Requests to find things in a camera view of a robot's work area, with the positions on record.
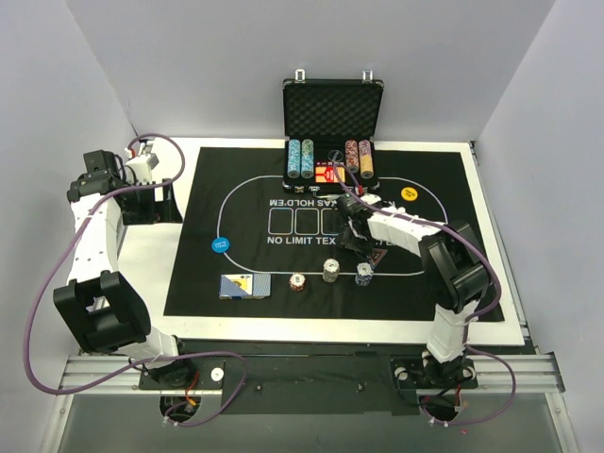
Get light blue chip row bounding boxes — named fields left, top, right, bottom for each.
left=287, top=139, right=301, bottom=178

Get red poker chip stack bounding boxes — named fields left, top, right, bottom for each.
left=289, top=273, right=306, bottom=292

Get blue poker chip stack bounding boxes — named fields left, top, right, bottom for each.
left=355, top=262, right=374, bottom=287

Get blue playing card deck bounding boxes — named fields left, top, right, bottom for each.
left=219, top=274, right=272, bottom=300

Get purple yellow chip row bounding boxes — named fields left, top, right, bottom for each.
left=359, top=140, right=375, bottom=179

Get grey poker chip stack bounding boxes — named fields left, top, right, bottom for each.
left=323, top=259, right=340, bottom=283

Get clear dealer button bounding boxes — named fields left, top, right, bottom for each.
left=327, top=149, right=344, bottom=162

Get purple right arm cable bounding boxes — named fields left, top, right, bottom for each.
left=332, top=162, right=515, bottom=428

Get black poker felt mat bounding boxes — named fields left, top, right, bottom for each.
left=162, top=146, right=505, bottom=324

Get blue small blind button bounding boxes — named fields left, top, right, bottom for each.
left=210, top=236, right=230, bottom=254

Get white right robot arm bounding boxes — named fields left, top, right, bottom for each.
left=336, top=193, right=500, bottom=386

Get red chip row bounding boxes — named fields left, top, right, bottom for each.
left=344, top=140, right=360, bottom=173

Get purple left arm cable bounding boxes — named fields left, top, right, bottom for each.
left=22, top=134, right=249, bottom=428

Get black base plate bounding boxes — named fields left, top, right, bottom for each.
left=134, top=337, right=478, bottom=417

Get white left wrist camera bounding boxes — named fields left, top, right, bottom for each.
left=125, top=153, right=159, bottom=185

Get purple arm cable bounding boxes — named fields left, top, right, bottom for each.
left=332, top=162, right=515, bottom=428
left=22, top=134, right=249, bottom=428

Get red playing card box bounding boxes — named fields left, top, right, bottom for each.
left=314, top=164, right=346, bottom=184

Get yellow big blind button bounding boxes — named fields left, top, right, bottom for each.
left=400, top=187, right=419, bottom=202

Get aluminium frame rail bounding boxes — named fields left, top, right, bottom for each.
left=59, top=354, right=565, bottom=393

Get aluminium poker chip case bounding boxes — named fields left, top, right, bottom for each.
left=282, top=69, right=384, bottom=195

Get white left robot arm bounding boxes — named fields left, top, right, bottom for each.
left=53, top=169, right=194, bottom=389

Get green chip row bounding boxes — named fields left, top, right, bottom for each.
left=301, top=139, right=314, bottom=178

